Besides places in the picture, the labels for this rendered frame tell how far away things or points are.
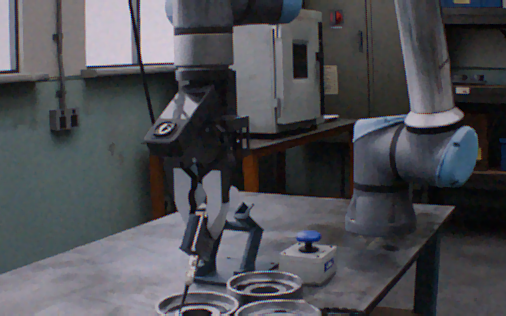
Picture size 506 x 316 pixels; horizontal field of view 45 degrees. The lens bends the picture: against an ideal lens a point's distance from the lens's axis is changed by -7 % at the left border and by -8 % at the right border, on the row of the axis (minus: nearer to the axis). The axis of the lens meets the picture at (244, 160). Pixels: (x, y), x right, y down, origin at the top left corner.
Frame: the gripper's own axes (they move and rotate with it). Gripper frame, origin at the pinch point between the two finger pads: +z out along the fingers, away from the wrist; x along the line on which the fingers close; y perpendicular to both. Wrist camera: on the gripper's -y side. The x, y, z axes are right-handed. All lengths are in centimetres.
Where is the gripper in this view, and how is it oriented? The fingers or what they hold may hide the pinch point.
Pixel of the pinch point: (201, 229)
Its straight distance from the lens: 83.4
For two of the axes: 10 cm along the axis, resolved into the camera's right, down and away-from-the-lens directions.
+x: -8.8, -0.4, 4.7
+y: 4.7, -1.4, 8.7
